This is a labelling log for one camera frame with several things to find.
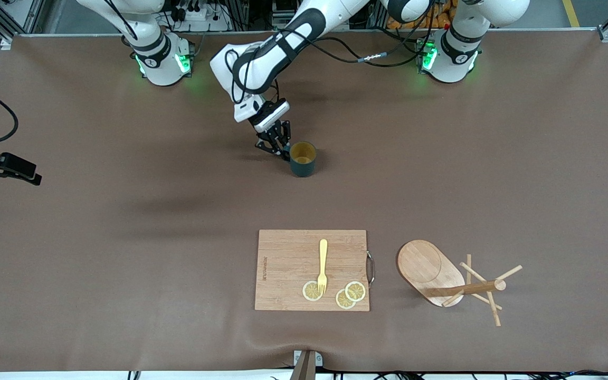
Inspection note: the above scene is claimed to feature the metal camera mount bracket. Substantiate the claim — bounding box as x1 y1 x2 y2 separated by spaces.
289 350 324 380

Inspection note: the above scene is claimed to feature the white power strip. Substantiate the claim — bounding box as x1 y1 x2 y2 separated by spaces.
169 0 231 32

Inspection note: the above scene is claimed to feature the bamboo cutting board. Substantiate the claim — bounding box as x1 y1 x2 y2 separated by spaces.
254 229 376 312

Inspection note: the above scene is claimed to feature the dark teal cup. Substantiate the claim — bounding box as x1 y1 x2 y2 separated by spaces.
284 141 318 178

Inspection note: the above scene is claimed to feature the orange snack packets bag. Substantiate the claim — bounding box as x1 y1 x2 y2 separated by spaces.
387 0 451 30

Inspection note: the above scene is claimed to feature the brown table mat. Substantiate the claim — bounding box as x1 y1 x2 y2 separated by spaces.
0 29 608 373

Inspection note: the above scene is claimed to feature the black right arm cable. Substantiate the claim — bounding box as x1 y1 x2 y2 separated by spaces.
0 0 141 146

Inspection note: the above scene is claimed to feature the wooden cup rack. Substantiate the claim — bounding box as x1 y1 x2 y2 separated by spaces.
397 239 523 327

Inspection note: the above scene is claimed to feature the yellow plastic fork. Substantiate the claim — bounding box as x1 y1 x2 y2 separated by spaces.
317 239 329 296

